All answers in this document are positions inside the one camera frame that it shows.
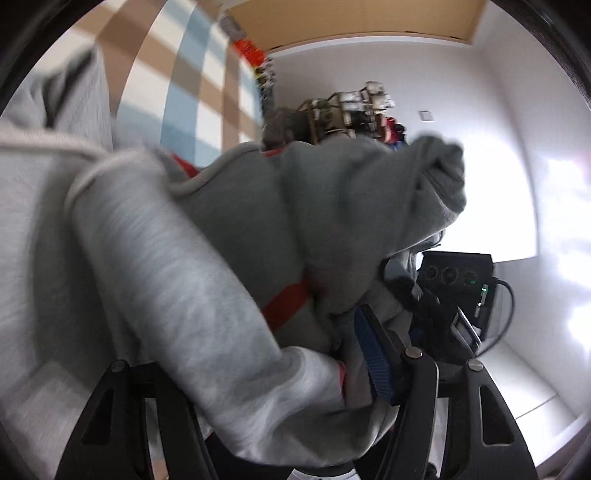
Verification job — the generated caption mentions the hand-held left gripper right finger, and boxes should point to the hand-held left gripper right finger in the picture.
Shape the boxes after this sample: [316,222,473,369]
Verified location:
[353,304,540,480]

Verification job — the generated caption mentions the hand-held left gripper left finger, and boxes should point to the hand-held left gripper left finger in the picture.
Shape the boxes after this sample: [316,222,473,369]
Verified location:
[54,359,220,480]

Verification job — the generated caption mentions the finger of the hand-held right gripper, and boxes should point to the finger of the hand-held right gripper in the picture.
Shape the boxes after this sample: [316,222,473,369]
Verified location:
[381,256,423,308]

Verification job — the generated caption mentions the tan wooden door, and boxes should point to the tan wooden door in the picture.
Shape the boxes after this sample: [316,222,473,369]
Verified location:
[226,0,488,51]

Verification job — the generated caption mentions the shoe rack with shoes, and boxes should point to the shoe rack with shoes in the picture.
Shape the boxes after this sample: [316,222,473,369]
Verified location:
[309,80,411,148]

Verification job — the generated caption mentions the grey hoodie with red print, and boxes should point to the grey hoodie with red print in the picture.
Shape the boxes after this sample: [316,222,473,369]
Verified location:
[0,46,467,467]

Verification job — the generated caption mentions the red plastic bag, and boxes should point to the red plastic bag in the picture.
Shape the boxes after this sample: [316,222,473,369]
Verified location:
[233,39,266,65]

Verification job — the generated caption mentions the pile of loose shoes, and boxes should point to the pile of loose shoes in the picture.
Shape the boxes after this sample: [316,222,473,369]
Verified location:
[252,58,276,112]

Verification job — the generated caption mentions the wooden shoe rack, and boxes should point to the wooden shoe rack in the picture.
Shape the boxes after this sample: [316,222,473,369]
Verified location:
[295,80,398,144]

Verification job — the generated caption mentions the black cable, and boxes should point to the black cable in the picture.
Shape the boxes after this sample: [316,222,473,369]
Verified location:
[480,278,515,356]

